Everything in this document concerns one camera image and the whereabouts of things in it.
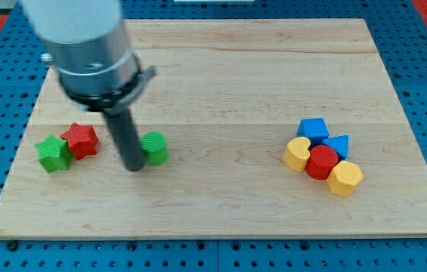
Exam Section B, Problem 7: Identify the blue cube block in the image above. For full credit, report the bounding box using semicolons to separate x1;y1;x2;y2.
296;118;330;145

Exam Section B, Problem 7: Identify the yellow hexagon block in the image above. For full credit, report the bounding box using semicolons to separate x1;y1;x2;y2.
326;160;364;197

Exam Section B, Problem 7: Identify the blue triangle block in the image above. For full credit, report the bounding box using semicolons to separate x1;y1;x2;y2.
321;134;349;160

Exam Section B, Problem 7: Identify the yellow heart block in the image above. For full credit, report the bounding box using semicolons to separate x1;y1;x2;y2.
283;137;311;172

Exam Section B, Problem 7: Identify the light wooden board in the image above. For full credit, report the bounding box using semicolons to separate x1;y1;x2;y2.
0;19;427;241

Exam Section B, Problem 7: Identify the green cylinder block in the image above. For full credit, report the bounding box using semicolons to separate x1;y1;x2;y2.
140;131;169;165

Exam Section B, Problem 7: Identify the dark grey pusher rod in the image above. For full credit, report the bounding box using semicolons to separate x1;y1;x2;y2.
103;108;146;172

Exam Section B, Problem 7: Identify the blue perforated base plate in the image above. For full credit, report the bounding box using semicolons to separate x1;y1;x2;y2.
0;0;427;271

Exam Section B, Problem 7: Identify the green star block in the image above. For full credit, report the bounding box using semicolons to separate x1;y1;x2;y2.
34;134;73;173

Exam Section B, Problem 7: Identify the red cylinder block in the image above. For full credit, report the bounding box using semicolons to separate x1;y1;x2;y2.
305;145;339;180

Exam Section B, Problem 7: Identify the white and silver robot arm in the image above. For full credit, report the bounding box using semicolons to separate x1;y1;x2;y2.
20;0;156;114

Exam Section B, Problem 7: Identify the red star block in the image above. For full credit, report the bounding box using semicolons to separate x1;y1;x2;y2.
60;122;98;160

